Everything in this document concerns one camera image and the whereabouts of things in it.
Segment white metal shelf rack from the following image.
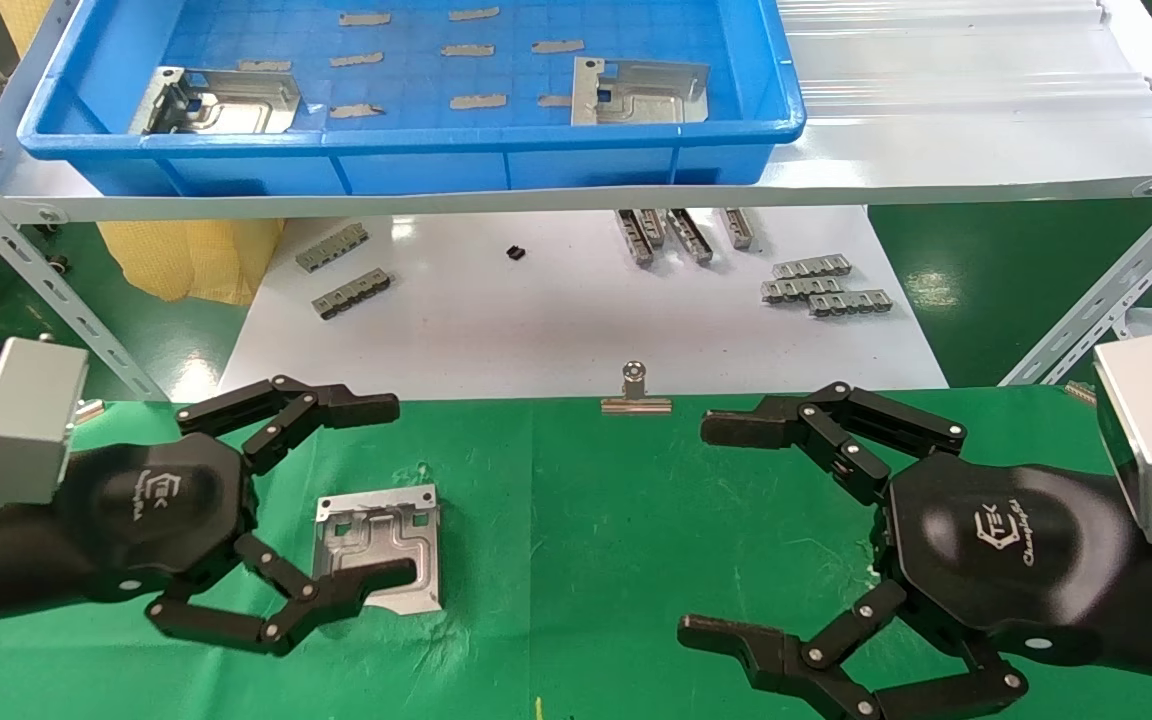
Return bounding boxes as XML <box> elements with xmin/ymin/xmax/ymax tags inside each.
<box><xmin>0</xmin><ymin>0</ymin><xmax>1152</xmax><ymax>401</ymax></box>

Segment yellow cloth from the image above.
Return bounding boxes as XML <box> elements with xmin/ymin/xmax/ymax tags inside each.
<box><xmin>0</xmin><ymin>0</ymin><xmax>285</xmax><ymax>306</ymax></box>

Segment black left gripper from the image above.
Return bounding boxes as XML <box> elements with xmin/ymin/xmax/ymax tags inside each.
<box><xmin>61</xmin><ymin>375</ymin><xmax>418</xmax><ymax>658</ymax></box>

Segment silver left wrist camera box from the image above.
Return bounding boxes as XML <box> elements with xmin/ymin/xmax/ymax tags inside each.
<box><xmin>0</xmin><ymin>338</ymin><xmax>90</xmax><ymax>517</ymax></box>

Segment grey metal connector strip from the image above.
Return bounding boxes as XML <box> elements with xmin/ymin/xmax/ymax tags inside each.
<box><xmin>760</xmin><ymin>278</ymin><xmax>844</xmax><ymax>303</ymax></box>
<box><xmin>772</xmin><ymin>254</ymin><xmax>852</xmax><ymax>280</ymax></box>
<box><xmin>808</xmin><ymin>290</ymin><xmax>893</xmax><ymax>318</ymax></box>
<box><xmin>312</xmin><ymin>270</ymin><xmax>392</xmax><ymax>321</ymax></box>
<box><xmin>296</xmin><ymin>226</ymin><xmax>369</xmax><ymax>273</ymax></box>

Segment stamped sheet metal plate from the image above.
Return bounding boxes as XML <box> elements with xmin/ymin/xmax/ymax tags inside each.
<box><xmin>129</xmin><ymin>66</ymin><xmax>302</xmax><ymax>136</ymax></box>
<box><xmin>571</xmin><ymin>56</ymin><xmax>712</xmax><ymax>128</ymax></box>
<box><xmin>312</xmin><ymin>484</ymin><xmax>444</xmax><ymax>613</ymax></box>

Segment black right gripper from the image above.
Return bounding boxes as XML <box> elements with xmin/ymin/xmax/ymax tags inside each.
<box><xmin>678</xmin><ymin>382</ymin><xmax>1137</xmax><ymax>720</ymax></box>

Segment blue plastic bin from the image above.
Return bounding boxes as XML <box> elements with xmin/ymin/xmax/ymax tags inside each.
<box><xmin>16</xmin><ymin>0</ymin><xmax>807</xmax><ymax>197</ymax></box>

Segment green table cloth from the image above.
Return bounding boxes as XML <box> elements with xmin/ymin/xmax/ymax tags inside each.
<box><xmin>0</xmin><ymin>385</ymin><xmax>1152</xmax><ymax>720</ymax></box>

